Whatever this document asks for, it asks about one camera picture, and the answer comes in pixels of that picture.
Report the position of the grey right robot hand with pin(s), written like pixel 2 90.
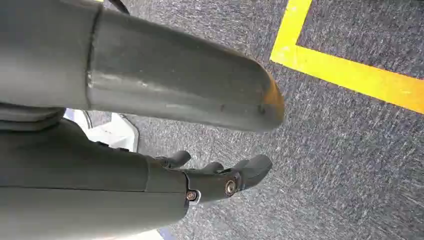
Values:
pixel 99 73

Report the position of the yellow tape line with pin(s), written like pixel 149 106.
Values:
pixel 334 68

